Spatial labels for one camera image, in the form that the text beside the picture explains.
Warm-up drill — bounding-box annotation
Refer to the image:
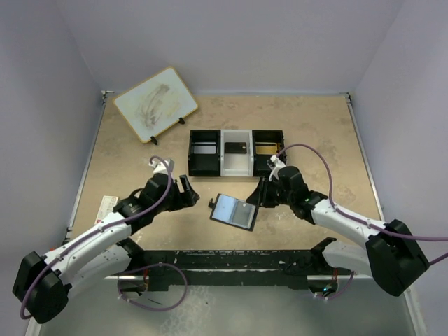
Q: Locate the black and white tray organizer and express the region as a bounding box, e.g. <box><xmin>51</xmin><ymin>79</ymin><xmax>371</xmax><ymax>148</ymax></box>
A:
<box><xmin>188</xmin><ymin>129</ymin><xmax>285</xmax><ymax>178</ymax></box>

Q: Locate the black leather card holder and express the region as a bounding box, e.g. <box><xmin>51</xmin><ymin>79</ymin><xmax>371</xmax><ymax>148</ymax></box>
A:
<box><xmin>209</xmin><ymin>193</ymin><xmax>259</xmax><ymax>231</ymax></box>

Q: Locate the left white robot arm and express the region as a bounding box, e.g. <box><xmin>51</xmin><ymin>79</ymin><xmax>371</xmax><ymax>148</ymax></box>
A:
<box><xmin>13</xmin><ymin>173</ymin><xmax>200</xmax><ymax>323</ymax></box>

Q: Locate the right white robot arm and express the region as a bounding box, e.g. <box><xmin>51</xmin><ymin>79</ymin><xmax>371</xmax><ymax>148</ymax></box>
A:
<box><xmin>246</xmin><ymin>167</ymin><xmax>430</xmax><ymax>297</ymax></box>

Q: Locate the gold card in tray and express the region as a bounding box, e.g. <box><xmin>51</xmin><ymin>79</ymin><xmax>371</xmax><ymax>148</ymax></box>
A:
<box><xmin>255</xmin><ymin>142</ymin><xmax>282</xmax><ymax>156</ymax></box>

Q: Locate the silver card in tray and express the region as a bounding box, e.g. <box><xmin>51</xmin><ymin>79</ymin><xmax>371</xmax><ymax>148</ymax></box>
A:
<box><xmin>192</xmin><ymin>145</ymin><xmax>216</xmax><ymax>155</ymax></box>

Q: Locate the black card in tray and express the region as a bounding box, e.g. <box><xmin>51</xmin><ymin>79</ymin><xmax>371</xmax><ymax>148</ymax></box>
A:
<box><xmin>224</xmin><ymin>141</ymin><xmax>248</xmax><ymax>155</ymax></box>

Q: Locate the small green white box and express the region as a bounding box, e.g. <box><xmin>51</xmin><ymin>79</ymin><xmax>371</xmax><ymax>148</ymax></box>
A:
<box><xmin>94</xmin><ymin>195</ymin><xmax>119</xmax><ymax>224</ymax></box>

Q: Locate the yellow-framed whiteboard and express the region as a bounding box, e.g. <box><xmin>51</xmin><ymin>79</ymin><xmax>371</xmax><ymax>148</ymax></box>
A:
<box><xmin>113</xmin><ymin>66</ymin><xmax>199</xmax><ymax>144</ymax></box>

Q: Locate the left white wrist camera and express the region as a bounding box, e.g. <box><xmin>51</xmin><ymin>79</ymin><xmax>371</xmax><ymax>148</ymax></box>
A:
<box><xmin>148</xmin><ymin>157</ymin><xmax>174</xmax><ymax>174</ymax></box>

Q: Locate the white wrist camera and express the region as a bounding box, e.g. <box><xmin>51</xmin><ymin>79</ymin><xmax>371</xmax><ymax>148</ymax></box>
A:
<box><xmin>267</xmin><ymin>155</ymin><xmax>286</xmax><ymax>172</ymax></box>
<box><xmin>148</xmin><ymin>157</ymin><xmax>174</xmax><ymax>174</ymax></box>

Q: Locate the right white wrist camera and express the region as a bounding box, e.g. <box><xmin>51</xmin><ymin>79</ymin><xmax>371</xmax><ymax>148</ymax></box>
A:
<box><xmin>267</xmin><ymin>155</ymin><xmax>286</xmax><ymax>172</ymax></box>

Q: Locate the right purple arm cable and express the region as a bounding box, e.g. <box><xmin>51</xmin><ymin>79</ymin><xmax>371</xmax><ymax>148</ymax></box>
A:
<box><xmin>274</xmin><ymin>143</ymin><xmax>448</xmax><ymax>265</ymax></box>

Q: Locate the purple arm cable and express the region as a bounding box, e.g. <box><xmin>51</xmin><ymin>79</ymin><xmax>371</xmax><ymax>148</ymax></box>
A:
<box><xmin>274</xmin><ymin>143</ymin><xmax>448</xmax><ymax>265</ymax></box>
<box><xmin>19</xmin><ymin>155</ymin><xmax>174</xmax><ymax>320</ymax></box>

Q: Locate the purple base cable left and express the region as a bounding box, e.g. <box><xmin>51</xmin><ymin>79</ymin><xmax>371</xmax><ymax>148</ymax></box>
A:
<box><xmin>117</xmin><ymin>262</ymin><xmax>189</xmax><ymax>312</ymax></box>

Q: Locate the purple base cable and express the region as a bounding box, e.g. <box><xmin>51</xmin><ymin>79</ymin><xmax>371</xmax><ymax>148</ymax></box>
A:
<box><xmin>313</xmin><ymin>269</ymin><xmax>355</xmax><ymax>302</ymax></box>
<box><xmin>117</xmin><ymin>262</ymin><xmax>189</xmax><ymax>312</ymax></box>

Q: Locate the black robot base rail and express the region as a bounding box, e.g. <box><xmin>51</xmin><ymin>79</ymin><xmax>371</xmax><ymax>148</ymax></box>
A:
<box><xmin>118</xmin><ymin>238</ymin><xmax>350</xmax><ymax>290</ymax></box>

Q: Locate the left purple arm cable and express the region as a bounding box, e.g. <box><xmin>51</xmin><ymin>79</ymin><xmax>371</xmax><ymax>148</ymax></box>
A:
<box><xmin>19</xmin><ymin>155</ymin><xmax>174</xmax><ymax>320</ymax></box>

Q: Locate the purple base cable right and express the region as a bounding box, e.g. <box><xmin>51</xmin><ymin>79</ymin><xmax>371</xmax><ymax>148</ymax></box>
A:
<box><xmin>313</xmin><ymin>269</ymin><xmax>355</xmax><ymax>302</ymax></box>

